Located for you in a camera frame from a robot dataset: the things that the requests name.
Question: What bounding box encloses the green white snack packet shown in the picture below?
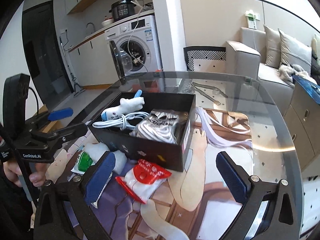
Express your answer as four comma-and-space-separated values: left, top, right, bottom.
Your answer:
71, 151, 95, 175

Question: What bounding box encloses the white plush toy blue ear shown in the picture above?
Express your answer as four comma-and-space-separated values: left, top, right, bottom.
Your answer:
101, 89, 146, 122

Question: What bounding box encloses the white cable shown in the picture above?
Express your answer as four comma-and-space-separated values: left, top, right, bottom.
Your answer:
92, 112, 151, 132

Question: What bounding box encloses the red white packet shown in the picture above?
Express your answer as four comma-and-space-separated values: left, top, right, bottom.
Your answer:
116, 159, 172, 204

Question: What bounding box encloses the adidas bag of laces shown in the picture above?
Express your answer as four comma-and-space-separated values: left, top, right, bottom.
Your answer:
130, 109, 189, 144

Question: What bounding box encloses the person's left hand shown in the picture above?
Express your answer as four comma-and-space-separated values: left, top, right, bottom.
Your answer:
3, 161, 48, 188

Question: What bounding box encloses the anime print table mat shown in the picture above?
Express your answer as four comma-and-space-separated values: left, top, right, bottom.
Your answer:
44, 104, 253, 240

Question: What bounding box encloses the black cardboard box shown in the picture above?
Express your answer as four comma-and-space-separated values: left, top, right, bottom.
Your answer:
89, 91, 196, 172

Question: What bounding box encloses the grey side cabinet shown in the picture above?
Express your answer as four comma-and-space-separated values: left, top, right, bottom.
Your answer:
284, 76, 320, 178

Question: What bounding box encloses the white washing machine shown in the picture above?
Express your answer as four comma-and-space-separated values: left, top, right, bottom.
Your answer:
105, 15, 162, 75

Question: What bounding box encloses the white bowl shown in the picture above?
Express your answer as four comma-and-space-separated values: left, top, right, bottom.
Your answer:
101, 18, 114, 28

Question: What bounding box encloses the beige sofa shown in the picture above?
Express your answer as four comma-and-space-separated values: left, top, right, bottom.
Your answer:
226, 28, 316, 114

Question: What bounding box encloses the black pressure cooker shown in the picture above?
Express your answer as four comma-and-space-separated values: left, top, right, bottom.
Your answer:
109, 0, 136, 22

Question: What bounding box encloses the black patterned chair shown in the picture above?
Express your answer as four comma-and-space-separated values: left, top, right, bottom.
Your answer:
183, 46, 226, 73

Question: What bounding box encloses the grey cushion left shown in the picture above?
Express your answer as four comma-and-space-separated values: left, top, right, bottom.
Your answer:
264, 25, 281, 68

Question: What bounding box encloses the grey cushion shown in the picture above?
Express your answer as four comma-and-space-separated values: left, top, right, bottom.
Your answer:
264, 25, 281, 68
278, 29, 312, 74

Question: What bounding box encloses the grey cushion right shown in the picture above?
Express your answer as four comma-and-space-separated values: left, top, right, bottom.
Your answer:
278, 29, 312, 74

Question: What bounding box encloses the white wall phone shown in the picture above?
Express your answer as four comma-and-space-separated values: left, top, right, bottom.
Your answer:
245, 10, 260, 30

